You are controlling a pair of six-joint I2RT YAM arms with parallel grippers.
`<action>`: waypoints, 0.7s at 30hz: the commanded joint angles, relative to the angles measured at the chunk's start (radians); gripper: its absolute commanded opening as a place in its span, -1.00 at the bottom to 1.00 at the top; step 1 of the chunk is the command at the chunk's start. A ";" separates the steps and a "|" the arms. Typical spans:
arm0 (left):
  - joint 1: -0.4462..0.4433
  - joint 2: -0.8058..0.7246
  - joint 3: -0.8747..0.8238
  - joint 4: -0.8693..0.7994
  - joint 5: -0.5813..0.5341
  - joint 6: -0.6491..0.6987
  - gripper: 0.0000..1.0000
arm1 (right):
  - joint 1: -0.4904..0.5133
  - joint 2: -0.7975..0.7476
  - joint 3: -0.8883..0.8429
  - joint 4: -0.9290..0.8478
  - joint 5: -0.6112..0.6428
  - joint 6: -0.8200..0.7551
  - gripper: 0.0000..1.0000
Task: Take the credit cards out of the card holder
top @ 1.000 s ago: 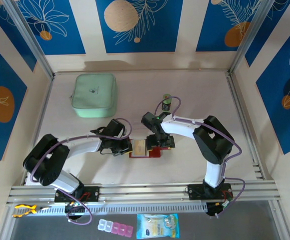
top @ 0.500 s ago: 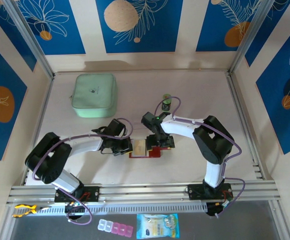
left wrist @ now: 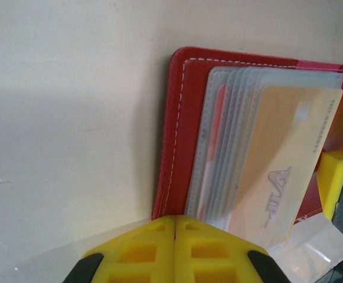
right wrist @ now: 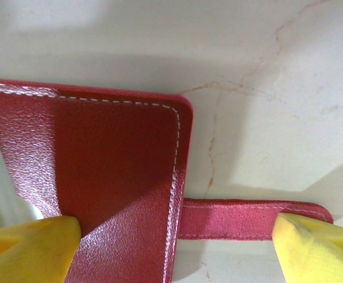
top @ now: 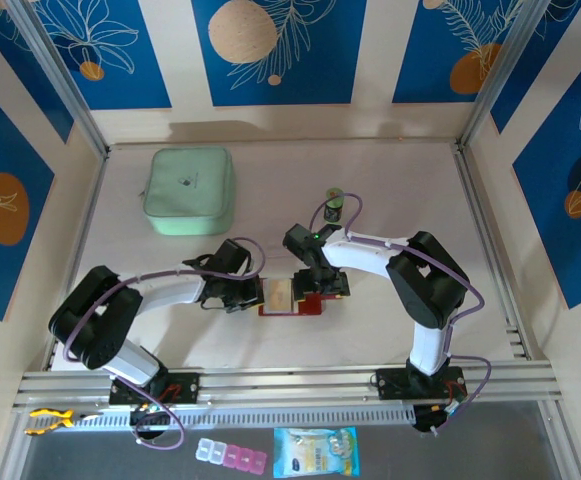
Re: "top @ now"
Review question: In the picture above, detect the red card holder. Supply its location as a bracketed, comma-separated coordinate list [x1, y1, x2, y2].
[257, 277, 327, 318]

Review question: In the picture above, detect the green lidded dark bottle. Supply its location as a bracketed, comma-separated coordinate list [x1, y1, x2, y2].
[323, 187, 346, 222]

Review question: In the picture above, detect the mint green medicine bag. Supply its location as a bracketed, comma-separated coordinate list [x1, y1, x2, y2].
[141, 146, 236, 237]

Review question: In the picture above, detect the blue snack packet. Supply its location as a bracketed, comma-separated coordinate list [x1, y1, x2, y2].
[272, 426, 360, 479]

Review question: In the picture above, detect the clear pink pill organizer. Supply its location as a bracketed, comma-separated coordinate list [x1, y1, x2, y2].
[194, 437, 269, 475]

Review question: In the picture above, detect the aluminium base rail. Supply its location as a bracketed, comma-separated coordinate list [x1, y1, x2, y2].
[12, 360, 564, 412]

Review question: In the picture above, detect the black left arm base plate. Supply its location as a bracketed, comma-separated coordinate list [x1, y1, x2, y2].
[108, 372, 201, 405]

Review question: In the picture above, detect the grey slotted cable duct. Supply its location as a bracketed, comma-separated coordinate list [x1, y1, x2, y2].
[69, 405, 417, 430]

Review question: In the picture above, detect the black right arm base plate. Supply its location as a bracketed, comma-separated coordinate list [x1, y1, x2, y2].
[375, 367, 466, 401]

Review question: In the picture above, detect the aluminium side rail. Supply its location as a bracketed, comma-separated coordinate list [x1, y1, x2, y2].
[42, 149, 111, 372]
[452, 142, 546, 362]

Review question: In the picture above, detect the aluminium corner post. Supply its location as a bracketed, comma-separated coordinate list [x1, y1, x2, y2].
[7, 0, 110, 157]
[457, 0, 564, 151]

